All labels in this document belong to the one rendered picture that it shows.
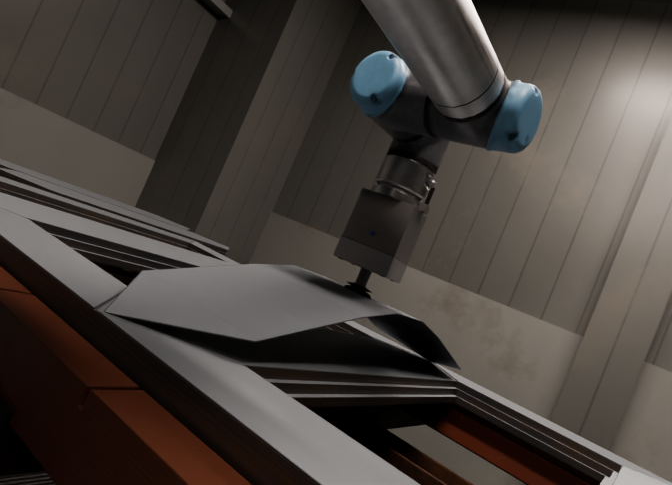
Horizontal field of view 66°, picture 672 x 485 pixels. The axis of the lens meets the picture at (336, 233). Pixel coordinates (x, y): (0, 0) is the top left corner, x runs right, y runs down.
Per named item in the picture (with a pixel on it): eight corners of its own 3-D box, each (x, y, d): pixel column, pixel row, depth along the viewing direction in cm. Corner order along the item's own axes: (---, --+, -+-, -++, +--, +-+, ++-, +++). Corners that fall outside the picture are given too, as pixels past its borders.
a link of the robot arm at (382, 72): (436, 49, 56) (470, 98, 65) (359, 42, 63) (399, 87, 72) (407, 114, 56) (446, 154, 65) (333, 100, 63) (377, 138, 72)
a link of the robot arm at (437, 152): (403, 76, 72) (428, 105, 79) (373, 147, 72) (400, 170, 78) (452, 82, 67) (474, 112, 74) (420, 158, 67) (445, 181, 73)
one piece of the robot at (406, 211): (445, 200, 76) (402, 302, 75) (392, 183, 80) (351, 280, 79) (429, 180, 67) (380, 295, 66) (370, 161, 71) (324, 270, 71)
